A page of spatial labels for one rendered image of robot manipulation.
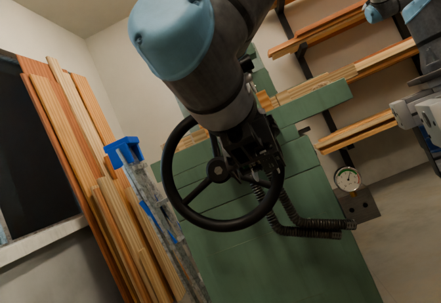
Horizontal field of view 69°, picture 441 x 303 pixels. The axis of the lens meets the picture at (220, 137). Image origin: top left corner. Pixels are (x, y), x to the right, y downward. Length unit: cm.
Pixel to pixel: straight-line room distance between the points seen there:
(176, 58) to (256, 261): 77
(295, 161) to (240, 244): 28
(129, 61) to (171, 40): 358
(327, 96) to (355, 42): 277
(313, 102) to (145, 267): 175
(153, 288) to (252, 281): 145
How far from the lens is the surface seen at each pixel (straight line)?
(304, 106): 91
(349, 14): 322
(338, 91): 92
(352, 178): 86
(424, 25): 120
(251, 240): 95
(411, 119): 116
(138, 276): 239
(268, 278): 99
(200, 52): 28
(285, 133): 90
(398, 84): 370
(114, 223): 236
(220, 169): 72
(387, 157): 363
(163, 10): 28
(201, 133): 95
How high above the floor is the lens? 83
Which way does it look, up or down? 3 degrees up
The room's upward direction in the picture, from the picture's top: 23 degrees counter-clockwise
